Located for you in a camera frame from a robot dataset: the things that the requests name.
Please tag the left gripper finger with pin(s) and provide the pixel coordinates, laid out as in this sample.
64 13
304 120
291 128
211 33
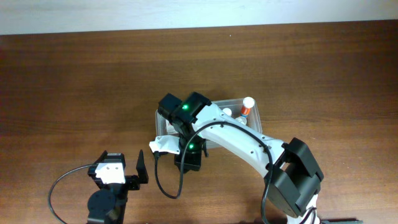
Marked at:
141 169
101 157

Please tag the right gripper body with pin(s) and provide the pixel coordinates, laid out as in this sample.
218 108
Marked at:
194 154

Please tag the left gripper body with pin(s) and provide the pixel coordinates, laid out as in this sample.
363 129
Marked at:
132 182

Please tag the dark bottle white cap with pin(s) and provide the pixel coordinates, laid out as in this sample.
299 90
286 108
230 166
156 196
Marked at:
227 111

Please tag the white Calamine lotion bottle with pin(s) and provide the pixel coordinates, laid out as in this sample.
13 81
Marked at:
242 120

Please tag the clear plastic container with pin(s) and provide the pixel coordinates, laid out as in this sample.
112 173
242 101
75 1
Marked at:
254 121

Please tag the orange tube white cap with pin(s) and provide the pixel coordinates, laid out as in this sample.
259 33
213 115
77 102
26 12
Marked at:
248 104

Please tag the white Panadol box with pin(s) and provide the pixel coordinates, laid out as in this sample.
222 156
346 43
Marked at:
169 128

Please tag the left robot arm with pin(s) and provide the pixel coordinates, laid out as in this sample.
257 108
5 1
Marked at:
108 204

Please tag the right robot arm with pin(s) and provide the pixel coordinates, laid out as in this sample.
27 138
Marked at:
291 175

